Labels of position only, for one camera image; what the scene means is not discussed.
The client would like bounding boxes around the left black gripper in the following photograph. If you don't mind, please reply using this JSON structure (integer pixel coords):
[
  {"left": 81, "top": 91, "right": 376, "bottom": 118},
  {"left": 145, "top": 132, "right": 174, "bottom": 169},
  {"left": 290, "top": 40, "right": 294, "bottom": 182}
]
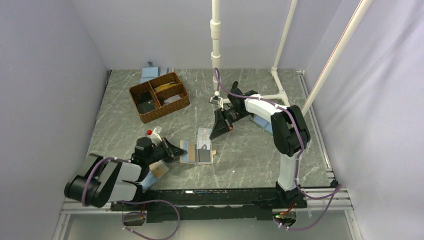
[{"left": 146, "top": 137, "right": 187, "bottom": 165}]

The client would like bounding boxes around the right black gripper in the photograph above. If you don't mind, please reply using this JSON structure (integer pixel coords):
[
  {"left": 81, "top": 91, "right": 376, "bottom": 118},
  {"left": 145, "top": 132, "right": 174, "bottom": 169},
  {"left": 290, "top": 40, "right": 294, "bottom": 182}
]
[{"left": 209, "top": 107, "right": 252, "bottom": 140}]

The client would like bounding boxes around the tan blue card holder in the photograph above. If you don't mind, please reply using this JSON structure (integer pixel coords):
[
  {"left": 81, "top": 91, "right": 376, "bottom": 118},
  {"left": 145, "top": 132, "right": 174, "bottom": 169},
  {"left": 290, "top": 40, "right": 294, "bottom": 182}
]
[{"left": 179, "top": 140, "right": 216, "bottom": 165}]

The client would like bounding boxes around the silver grey vip card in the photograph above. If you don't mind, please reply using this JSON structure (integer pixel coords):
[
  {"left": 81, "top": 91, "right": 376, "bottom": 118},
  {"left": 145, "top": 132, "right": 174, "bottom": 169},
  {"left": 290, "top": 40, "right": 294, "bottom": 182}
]
[{"left": 196, "top": 127, "right": 212, "bottom": 150}]

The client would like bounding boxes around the gold credit card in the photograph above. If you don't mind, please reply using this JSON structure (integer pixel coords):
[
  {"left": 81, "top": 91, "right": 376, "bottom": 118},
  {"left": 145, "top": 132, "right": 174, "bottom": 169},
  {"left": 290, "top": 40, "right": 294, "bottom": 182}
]
[{"left": 153, "top": 81, "right": 178, "bottom": 93}]

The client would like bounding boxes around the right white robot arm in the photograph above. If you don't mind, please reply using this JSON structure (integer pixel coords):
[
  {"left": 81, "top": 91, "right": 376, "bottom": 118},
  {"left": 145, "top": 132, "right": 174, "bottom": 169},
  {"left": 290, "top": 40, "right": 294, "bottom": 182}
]
[{"left": 209, "top": 81, "right": 311, "bottom": 208}]

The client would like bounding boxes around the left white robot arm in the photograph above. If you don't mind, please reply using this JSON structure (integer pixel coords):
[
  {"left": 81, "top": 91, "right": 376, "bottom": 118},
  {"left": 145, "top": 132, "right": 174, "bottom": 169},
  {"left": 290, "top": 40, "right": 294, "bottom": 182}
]
[{"left": 64, "top": 136, "right": 187, "bottom": 210}]

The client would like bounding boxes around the blue orange card holder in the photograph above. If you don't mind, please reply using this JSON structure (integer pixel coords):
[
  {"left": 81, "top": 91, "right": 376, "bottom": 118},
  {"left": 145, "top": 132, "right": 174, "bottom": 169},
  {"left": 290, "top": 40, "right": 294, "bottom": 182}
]
[{"left": 140, "top": 160, "right": 173, "bottom": 192}]

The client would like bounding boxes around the blue open card holder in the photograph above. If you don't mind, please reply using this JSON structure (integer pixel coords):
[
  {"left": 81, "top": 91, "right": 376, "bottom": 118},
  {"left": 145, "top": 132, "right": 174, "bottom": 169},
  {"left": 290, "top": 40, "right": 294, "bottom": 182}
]
[{"left": 251, "top": 115, "right": 273, "bottom": 135}]

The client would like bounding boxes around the blue card holder at back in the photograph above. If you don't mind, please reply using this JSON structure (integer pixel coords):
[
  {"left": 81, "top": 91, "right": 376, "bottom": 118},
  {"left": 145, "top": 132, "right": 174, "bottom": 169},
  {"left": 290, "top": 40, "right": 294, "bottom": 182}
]
[{"left": 139, "top": 61, "right": 175, "bottom": 84}]

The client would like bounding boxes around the brown wicker divided basket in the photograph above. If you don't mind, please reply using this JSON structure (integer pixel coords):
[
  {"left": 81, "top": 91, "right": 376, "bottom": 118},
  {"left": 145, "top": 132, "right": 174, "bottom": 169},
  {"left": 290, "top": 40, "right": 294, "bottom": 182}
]
[{"left": 129, "top": 72, "right": 190, "bottom": 124}]

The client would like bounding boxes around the black item in basket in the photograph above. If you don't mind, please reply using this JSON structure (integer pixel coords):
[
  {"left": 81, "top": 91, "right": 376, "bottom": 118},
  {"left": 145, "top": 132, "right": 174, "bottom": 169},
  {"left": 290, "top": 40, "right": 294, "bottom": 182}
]
[{"left": 136, "top": 91, "right": 156, "bottom": 114}]

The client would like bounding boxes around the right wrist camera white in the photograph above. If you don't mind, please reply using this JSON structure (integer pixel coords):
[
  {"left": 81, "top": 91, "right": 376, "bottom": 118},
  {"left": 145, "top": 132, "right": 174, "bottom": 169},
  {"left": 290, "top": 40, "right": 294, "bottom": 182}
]
[{"left": 209, "top": 93, "right": 224, "bottom": 108}]

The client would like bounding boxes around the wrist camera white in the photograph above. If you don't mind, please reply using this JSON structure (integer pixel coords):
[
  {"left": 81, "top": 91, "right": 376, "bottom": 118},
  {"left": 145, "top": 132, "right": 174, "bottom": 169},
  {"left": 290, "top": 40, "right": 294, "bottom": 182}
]
[
  {"left": 146, "top": 126, "right": 162, "bottom": 143},
  {"left": 209, "top": 93, "right": 224, "bottom": 108}
]

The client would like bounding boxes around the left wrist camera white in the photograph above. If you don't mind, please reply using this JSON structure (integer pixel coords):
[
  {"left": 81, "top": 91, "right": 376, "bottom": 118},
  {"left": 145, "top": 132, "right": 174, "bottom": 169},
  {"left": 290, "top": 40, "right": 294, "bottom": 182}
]
[{"left": 146, "top": 126, "right": 162, "bottom": 143}]

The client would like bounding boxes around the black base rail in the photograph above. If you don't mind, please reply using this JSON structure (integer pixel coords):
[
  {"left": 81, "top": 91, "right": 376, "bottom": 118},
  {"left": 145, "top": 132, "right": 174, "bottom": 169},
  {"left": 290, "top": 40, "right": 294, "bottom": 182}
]
[{"left": 111, "top": 186, "right": 308, "bottom": 223}]

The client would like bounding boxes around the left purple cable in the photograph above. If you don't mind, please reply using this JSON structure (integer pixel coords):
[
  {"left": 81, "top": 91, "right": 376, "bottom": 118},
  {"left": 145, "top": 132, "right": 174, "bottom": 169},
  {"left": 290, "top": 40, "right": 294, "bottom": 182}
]
[{"left": 80, "top": 156, "right": 181, "bottom": 240}]

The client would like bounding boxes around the white pvc pipe frame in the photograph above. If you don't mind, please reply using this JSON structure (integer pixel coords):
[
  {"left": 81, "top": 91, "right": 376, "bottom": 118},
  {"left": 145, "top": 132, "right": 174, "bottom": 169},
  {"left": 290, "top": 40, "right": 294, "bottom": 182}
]
[{"left": 209, "top": 0, "right": 375, "bottom": 115}]

